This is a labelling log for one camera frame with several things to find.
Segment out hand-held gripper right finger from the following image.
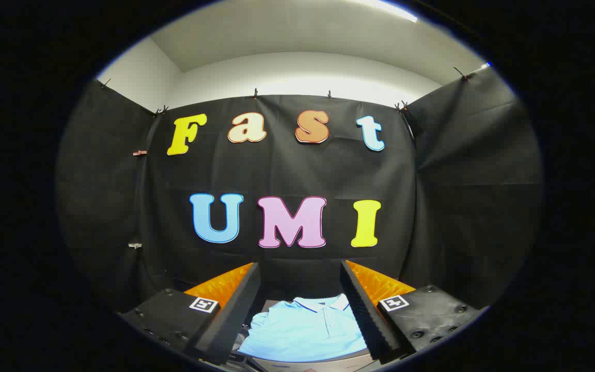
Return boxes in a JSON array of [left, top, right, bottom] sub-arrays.
[[340, 260, 488, 362]]

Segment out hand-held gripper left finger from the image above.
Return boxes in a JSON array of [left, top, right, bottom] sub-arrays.
[[118, 262, 262, 365]]

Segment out light blue polo shirt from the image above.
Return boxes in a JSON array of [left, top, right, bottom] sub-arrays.
[[237, 293, 369, 363]]

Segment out row of black backdrop clips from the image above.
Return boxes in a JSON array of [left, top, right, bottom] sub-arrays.
[[100, 66, 469, 115]]

